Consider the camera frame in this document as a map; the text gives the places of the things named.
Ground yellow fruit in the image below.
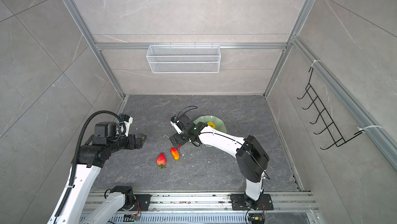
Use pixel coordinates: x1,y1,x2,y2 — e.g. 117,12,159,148
207,122,216,129

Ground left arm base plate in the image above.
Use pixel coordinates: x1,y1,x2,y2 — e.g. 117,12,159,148
121,194,152,212

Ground aluminium mounting rail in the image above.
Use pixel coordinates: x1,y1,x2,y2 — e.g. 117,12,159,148
80,192,320,215

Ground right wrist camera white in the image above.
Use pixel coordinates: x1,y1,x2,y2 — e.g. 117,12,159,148
170,114,191,134

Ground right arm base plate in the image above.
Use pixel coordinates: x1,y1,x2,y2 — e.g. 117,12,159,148
230,194,274,211

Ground lower red yellow mango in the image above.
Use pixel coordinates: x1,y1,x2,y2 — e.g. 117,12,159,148
170,148,180,161

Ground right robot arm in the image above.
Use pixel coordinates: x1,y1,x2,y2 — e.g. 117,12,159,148
170,121,270,207

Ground light green wavy bowl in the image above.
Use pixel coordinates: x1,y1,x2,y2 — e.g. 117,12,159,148
194,115,227,133

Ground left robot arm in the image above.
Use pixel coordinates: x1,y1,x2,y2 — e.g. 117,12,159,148
48,121,151,224

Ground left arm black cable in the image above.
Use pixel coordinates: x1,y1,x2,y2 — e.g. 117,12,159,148
52,110,125,218

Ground white wire mesh basket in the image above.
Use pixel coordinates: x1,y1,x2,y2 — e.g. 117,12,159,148
146,45,221,74

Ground black wire hook rack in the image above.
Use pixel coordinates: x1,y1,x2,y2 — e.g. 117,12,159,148
297,66,364,151

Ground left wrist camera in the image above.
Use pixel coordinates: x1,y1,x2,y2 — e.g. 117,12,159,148
119,113,133,137

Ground red strawberry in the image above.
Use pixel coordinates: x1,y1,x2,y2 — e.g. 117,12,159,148
157,153,167,169

